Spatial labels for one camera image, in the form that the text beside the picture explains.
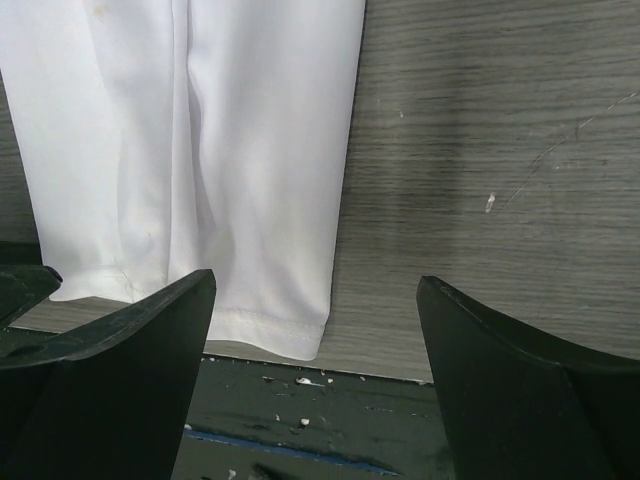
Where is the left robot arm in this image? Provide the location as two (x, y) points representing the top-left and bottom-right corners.
(1, 241), (63, 329)

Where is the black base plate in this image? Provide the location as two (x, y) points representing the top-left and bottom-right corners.
(186, 356), (455, 479)

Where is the white t shirt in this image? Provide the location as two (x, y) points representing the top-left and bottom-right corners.
(1, 1), (365, 361)

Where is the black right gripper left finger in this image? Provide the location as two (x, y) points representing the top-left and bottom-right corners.
(1, 270), (216, 479)

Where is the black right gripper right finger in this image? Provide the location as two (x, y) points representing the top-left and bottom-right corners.
(416, 276), (639, 479)

